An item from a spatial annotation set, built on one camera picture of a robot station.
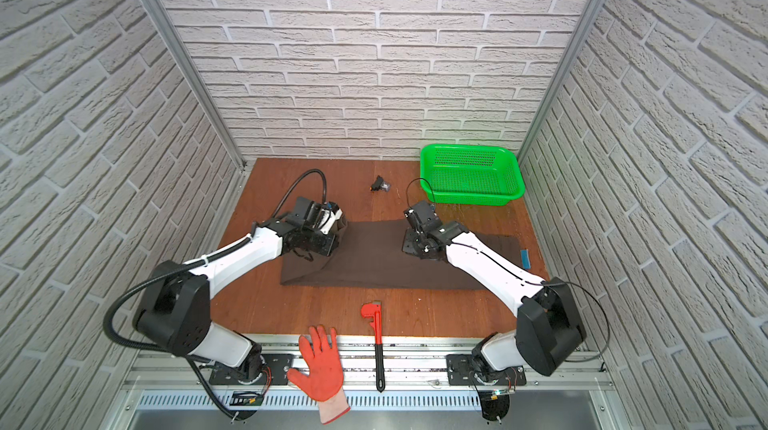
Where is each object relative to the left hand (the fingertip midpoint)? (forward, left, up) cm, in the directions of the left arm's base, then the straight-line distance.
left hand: (339, 239), depth 88 cm
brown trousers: (+1, -8, -13) cm, 16 cm away
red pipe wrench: (-19, -10, -7) cm, 23 cm away
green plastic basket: (+33, -49, -8) cm, 60 cm away
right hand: (-4, -21, +3) cm, 22 cm away
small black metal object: (+28, -13, -7) cm, 32 cm away
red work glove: (-35, +2, -8) cm, 36 cm away
